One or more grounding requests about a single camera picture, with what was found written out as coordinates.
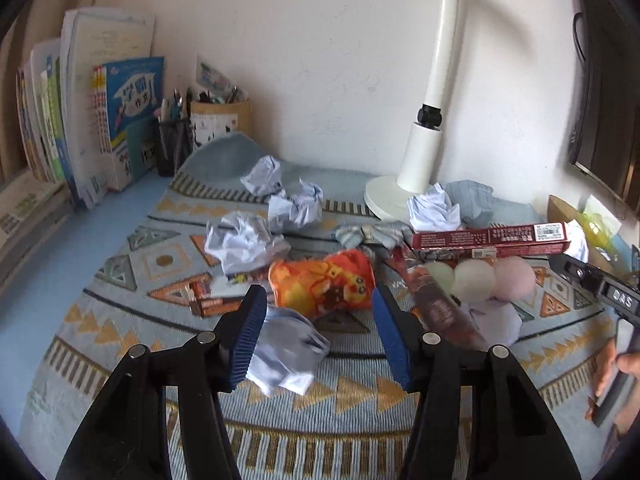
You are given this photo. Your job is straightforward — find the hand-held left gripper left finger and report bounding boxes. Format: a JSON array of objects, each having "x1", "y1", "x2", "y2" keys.
[{"x1": 55, "y1": 284, "x2": 268, "y2": 480}]

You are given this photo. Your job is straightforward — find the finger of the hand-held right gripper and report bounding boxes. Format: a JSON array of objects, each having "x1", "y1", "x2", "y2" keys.
[{"x1": 548, "y1": 254, "x2": 601, "y2": 292}]

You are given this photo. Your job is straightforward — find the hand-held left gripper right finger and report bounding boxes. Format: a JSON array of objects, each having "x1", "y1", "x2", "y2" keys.
[{"x1": 371, "y1": 280, "x2": 583, "y2": 480}]

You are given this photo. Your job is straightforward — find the orange snack bag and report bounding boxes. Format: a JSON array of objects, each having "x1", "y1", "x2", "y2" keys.
[{"x1": 268, "y1": 249, "x2": 377, "y2": 320}]

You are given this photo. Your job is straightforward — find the large white paper ball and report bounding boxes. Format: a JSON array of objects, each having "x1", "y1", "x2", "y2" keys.
[{"x1": 204, "y1": 211, "x2": 291, "y2": 277}]

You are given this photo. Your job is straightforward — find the long red box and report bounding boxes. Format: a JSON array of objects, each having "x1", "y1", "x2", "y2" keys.
[{"x1": 410, "y1": 221, "x2": 573, "y2": 261}]

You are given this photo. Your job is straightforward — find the person's right hand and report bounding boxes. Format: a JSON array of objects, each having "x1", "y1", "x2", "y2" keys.
[{"x1": 594, "y1": 335, "x2": 640, "y2": 438}]

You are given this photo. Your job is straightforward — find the yellow-green plastic bag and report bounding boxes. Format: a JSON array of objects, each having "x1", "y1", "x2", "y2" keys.
[{"x1": 575, "y1": 197, "x2": 626, "y2": 261}]

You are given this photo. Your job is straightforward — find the brown flat snack packet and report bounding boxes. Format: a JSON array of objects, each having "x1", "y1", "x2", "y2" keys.
[{"x1": 187, "y1": 270, "x2": 271, "y2": 318}]

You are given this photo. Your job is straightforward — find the dark red snack wrapper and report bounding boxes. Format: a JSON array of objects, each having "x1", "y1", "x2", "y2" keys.
[{"x1": 400, "y1": 265, "x2": 488, "y2": 352}]

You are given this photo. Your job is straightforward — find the brown cardboard box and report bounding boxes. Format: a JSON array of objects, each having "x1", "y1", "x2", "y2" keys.
[{"x1": 547, "y1": 195, "x2": 587, "y2": 227}]

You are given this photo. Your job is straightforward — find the pastel mochi packet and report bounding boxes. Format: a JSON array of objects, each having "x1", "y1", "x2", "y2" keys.
[{"x1": 400, "y1": 255, "x2": 538, "y2": 307}]

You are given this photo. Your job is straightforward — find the plaid fabric bow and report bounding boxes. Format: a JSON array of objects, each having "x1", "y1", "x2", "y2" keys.
[{"x1": 334, "y1": 222, "x2": 413, "y2": 251}]

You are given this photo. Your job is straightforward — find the patterned woven mat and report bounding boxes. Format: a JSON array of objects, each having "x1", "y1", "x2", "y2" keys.
[{"x1": 15, "y1": 132, "x2": 640, "y2": 480}]

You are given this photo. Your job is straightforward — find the crumpled light blue paper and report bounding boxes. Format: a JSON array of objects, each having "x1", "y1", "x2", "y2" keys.
[{"x1": 442, "y1": 180, "x2": 501, "y2": 228}]

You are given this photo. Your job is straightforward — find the dark framed screen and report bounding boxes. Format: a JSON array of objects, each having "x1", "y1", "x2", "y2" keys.
[{"x1": 570, "y1": 0, "x2": 640, "y2": 202}]

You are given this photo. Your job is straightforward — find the black mesh pen holder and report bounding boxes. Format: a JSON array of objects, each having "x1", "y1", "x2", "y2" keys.
[{"x1": 157, "y1": 117, "x2": 194, "y2": 177}]

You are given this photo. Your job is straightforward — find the teal thin book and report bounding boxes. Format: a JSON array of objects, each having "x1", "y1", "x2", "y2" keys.
[{"x1": 125, "y1": 122, "x2": 162, "y2": 183}]

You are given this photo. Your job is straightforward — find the cardboard stationery box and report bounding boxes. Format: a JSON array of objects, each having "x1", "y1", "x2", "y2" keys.
[{"x1": 189, "y1": 100, "x2": 252, "y2": 148}]

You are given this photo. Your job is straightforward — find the white desk lamp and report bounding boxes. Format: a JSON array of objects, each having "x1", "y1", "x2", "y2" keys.
[{"x1": 364, "y1": 0, "x2": 463, "y2": 222}]

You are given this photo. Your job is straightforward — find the bundle of pens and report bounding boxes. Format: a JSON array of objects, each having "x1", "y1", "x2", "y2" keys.
[{"x1": 157, "y1": 87, "x2": 193, "y2": 126}]

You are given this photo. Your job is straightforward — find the cluster of dark pens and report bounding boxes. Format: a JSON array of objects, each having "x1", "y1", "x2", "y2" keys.
[{"x1": 197, "y1": 85, "x2": 248, "y2": 105}]

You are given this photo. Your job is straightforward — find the stack of flat books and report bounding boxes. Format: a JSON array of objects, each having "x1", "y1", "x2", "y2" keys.
[{"x1": 0, "y1": 170, "x2": 76, "y2": 281}]

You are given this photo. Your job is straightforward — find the colourful printed card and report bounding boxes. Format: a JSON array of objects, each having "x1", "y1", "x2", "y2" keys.
[{"x1": 195, "y1": 57, "x2": 236, "y2": 93}]

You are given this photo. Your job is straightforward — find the row of upright books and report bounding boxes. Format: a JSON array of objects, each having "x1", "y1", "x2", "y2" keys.
[{"x1": 15, "y1": 37, "x2": 68, "y2": 183}]

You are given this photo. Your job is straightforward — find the white booklets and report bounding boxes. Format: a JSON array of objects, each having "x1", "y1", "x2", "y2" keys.
[{"x1": 60, "y1": 7, "x2": 156, "y2": 208}]

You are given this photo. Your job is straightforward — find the black cable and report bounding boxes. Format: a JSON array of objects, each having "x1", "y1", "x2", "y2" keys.
[{"x1": 572, "y1": 12, "x2": 588, "y2": 68}]

